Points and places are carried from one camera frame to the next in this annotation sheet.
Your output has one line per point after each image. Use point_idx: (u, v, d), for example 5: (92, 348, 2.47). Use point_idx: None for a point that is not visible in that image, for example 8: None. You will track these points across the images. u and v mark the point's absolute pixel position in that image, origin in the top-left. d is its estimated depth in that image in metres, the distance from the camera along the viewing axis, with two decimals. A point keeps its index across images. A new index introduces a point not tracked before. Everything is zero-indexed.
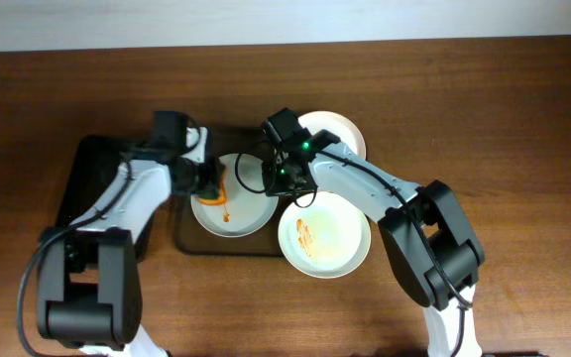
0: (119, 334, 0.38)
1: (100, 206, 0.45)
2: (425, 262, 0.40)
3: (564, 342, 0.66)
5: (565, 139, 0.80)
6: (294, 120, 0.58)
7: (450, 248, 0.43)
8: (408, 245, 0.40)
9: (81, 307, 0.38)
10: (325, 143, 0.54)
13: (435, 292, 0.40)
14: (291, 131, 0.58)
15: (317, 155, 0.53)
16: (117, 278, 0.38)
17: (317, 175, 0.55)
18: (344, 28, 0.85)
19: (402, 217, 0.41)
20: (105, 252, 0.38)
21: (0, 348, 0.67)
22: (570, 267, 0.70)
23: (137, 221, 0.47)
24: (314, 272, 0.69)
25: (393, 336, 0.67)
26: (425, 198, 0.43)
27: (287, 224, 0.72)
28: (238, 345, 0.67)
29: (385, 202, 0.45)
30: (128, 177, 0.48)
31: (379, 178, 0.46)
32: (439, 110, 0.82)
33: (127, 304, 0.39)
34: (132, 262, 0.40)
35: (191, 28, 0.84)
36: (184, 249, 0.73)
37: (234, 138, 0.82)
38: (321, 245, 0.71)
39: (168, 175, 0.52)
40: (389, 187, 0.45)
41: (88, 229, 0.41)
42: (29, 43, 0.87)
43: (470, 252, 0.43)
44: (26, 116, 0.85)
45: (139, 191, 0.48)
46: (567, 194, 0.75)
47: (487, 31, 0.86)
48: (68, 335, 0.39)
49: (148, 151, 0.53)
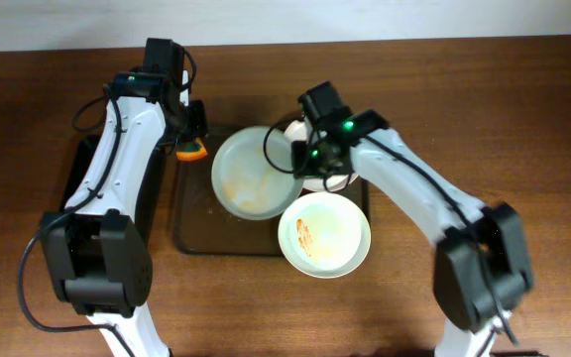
0: (133, 297, 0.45)
1: (91, 183, 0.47)
2: (478, 289, 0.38)
3: (564, 342, 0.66)
5: (566, 138, 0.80)
6: (336, 95, 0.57)
7: (506, 279, 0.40)
8: (465, 269, 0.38)
9: (93, 277, 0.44)
10: (366, 120, 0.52)
13: (479, 318, 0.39)
14: (331, 106, 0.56)
15: (363, 140, 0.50)
16: (121, 255, 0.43)
17: (361, 162, 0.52)
18: (344, 29, 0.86)
19: (464, 239, 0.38)
20: (106, 236, 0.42)
21: None
22: (570, 267, 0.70)
23: (135, 177, 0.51)
24: (314, 272, 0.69)
25: (394, 336, 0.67)
26: (490, 219, 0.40)
27: (287, 224, 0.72)
28: (238, 345, 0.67)
29: (443, 212, 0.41)
30: (118, 131, 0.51)
31: (438, 188, 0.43)
32: (439, 110, 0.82)
33: (135, 275, 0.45)
34: (133, 239, 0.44)
35: (191, 28, 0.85)
36: (183, 249, 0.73)
37: (232, 137, 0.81)
38: (321, 246, 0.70)
39: (160, 113, 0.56)
40: (448, 201, 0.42)
41: (88, 212, 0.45)
42: (32, 42, 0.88)
43: (520, 279, 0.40)
44: (25, 115, 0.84)
45: (130, 145, 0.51)
46: (566, 194, 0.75)
47: (486, 31, 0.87)
48: (84, 300, 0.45)
49: (140, 81, 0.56)
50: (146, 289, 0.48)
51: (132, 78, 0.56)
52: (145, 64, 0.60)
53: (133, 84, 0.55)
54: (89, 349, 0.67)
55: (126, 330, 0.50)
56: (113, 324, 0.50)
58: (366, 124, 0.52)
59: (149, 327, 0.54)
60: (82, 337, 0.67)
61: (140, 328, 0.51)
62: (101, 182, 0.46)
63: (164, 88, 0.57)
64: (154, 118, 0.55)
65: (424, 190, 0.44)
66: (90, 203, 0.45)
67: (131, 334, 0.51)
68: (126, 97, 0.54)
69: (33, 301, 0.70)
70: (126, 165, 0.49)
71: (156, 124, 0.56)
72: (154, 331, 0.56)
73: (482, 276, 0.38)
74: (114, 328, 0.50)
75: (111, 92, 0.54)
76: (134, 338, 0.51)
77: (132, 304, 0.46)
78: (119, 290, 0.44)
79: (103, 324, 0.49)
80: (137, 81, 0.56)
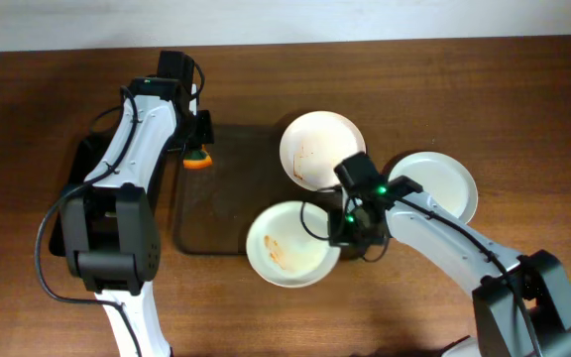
0: (143, 273, 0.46)
1: (110, 160, 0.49)
2: (506, 318, 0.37)
3: None
5: (565, 139, 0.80)
6: (367, 162, 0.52)
7: (552, 330, 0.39)
8: (484, 298, 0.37)
9: (105, 249, 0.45)
10: (405, 188, 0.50)
13: None
14: (366, 176, 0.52)
15: (397, 202, 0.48)
16: (135, 227, 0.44)
17: (395, 224, 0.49)
18: (344, 30, 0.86)
19: (503, 288, 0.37)
20: (122, 206, 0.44)
21: None
22: None
23: (149, 165, 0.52)
24: (294, 281, 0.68)
25: (394, 336, 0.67)
26: (530, 271, 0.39)
27: (256, 242, 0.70)
28: (237, 345, 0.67)
29: (481, 269, 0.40)
30: (135, 119, 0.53)
31: (472, 240, 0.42)
32: (438, 110, 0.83)
33: (147, 248, 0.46)
34: (146, 213, 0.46)
35: (191, 28, 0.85)
36: (184, 249, 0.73)
37: (234, 139, 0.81)
38: (292, 253, 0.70)
39: (171, 111, 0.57)
40: (485, 252, 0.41)
41: (105, 185, 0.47)
42: (33, 42, 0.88)
43: None
44: (26, 114, 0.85)
45: (146, 131, 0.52)
46: (565, 193, 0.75)
47: (487, 31, 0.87)
48: (95, 274, 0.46)
49: (153, 84, 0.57)
50: (155, 267, 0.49)
51: (147, 81, 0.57)
52: (159, 70, 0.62)
53: (149, 85, 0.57)
54: (90, 349, 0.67)
55: (132, 310, 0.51)
56: (120, 302, 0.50)
58: (400, 192, 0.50)
59: (152, 312, 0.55)
60: (83, 336, 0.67)
61: (146, 308, 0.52)
62: (120, 159, 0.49)
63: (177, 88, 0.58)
64: (166, 117, 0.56)
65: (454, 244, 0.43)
66: (108, 178, 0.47)
67: (136, 314, 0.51)
68: (144, 95, 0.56)
69: (33, 300, 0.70)
70: (140, 149, 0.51)
71: (168, 123, 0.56)
72: (157, 320, 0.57)
73: (495, 298, 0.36)
74: (121, 307, 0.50)
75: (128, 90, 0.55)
76: (138, 320, 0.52)
77: (142, 279, 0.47)
78: (130, 263, 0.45)
79: (110, 301, 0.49)
80: (153, 82, 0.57)
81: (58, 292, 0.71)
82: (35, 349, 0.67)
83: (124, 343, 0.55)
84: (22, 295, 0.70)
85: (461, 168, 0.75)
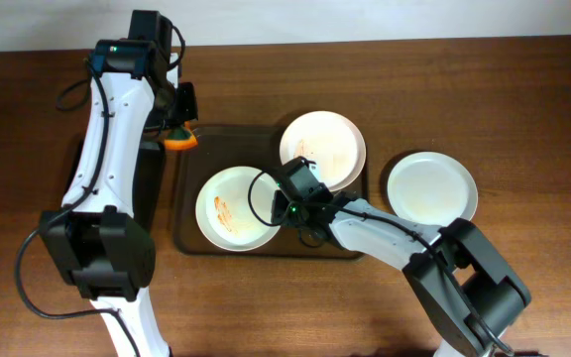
0: (137, 281, 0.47)
1: (86, 180, 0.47)
2: (437, 289, 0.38)
3: (566, 343, 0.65)
5: (564, 139, 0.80)
6: (307, 170, 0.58)
7: (487, 291, 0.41)
8: (413, 273, 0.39)
9: (98, 265, 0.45)
10: (344, 201, 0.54)
13: (482, 343, 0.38)
14: (306, 183, 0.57)
15: (338, 214, 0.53)
16: (123, 249, 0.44)
17: (340, 232, 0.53)
18: (344, 30, 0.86)
19: (428, 261, 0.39)
20: (107, 233, 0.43)
21: None
22: (570, 267, 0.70)
23: (129, 168, 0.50)
24: (234, 245, 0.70)
25: (394, 336, 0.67)
26: (452, 238, 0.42)
27: (204, 203, 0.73)
28: (237, 345, 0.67)
29: (408, 249, 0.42)
30: (106, 114, 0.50)
31: (399, 226, 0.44)
32: (438, 110, 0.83)
33: (138, 261, 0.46)
34: (133, 231, 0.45)
35: (191, 28, 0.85)
36: (184, 249, 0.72)
37: (234, 139, 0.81)
38: (240, 220, 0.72)
39: (147, 85, 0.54)
40: (408, 233, 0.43)
41: (85, 209, 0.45)
42: (32, 42, 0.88)
43: (513, 293, 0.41)
44: (25, 114, 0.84)
45: (120, 132, 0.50)
46: (565, 194, 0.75)
47: (486, 31, 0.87)
48: (91, 285, 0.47)
49: (123, 52, 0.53)
50: (149, 270, 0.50)
51: (115, 48, 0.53)
52: (130, 33, 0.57)
53: (116, 54, 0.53)
54: (89, 349, 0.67)
55: (128, 315, 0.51)
56: (116, 308, 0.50)
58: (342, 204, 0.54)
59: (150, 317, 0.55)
60: (82, 337, 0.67)
61: (142, 314, 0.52)
62: (95, 177, 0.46)
63: (148, 58, 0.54)
64: (140, 96, 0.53)
65: (384, 236, 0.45)
66: (86, 200, 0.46)
67: (132, 320, 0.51)
68: (113, 68, 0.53)
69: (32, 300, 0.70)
70: (117, 155, 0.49)
71: (144, 101, 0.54)
72: (156, 324, 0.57)
73: (422, 270, 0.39)
74: (117, 312, 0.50)
75: (96, 65, 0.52)
76: (135, 325, 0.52)
77: (138, 286, 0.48)
78: (124, 275, 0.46)
79: (106, 309, 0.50)
80: (119, 53, 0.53)
81: (57, 292, 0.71)
82: (33, 349, 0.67)
83: (123, 347, 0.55)
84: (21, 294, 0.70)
85: (461, 168, 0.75)
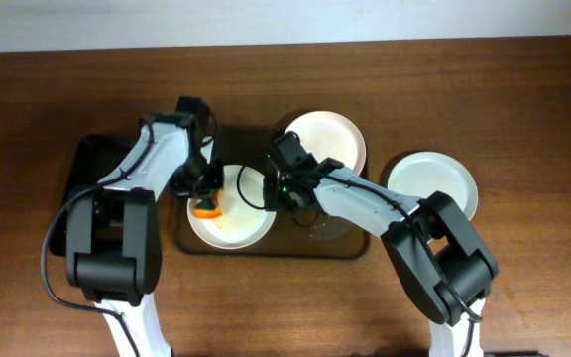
0: (142, 284, 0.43)
1: (124, 168, 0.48)
2: (410, 255, 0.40)
3: (564, 343, 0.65)
5: (565, 139, 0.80)
6: (297, 144, 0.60)
7: (459, 262, 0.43)
8: (390, 239, 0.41)
9: (107, 258, 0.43)
10: (330, 169, 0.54)
13: (449, 308, 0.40)
14: (296, 156, 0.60)
15: (322, 179, 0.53)
16: (138, 234, 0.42)
17: (325, 199, 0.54)
18: (345, 30, 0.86)
19: (406, 228, 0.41)
20: (129, 210, 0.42)
21: None
22: (570, 267, 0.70)
23: (158, 184, 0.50)
24: (223, 242, 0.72)
25: (394, 336, 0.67)
26: (430, 210, 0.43)
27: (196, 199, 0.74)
28: (238, 345, 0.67)
29: (388, 217, 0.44)
30: (150, 139, 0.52)
31: (382, 195, 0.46)
32: (438, 110, 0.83)
33: (149, 258, 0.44)
34: (153, 221, 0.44)
35: (191, 29, 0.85)
36: (185, 248, 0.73)
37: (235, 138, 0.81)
38: (230, 217, 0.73)
39: (185, 139, 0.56)
40: (391, 202, 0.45)
41: (114, 187, 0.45)
42: (32, 43, 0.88)
43: (483, 264, 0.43)
44: (26, 114, 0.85)
45: (160, 153, 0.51)
46: (565, 194, 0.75)
47: (487, 31, 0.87)
48: (93, 284, 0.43)
49: (168, 117, 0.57)
50: (155, 279, 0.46)
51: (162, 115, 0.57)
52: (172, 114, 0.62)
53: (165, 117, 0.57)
54: (90, 349, 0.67)
55: (132, 319, 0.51)
56: (119, 312, 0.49)
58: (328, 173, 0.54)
59: (152, 320, 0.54)
60: (82, 337, 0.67)
61: (145, 317, 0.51)
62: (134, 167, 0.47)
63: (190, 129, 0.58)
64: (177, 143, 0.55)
65: (365, 202, 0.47)
66: (119, 182, 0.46)
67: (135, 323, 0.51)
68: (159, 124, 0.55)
69: (33, 300, 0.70)
70: (153, 165, 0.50)
71: (176, 152, 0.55)
72: (157, 325, 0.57)
73: (397, 236, 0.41)
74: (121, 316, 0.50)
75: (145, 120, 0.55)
76: (137, 328, 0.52)
77: (142, 292, 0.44)
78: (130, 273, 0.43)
79: (110, 312, 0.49)
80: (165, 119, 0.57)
81: (58, 292, 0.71)
82: (34, 349, 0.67)
83: (124, 350, 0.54)
84: (22, 294, 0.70)
85: (461, 168, 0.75)
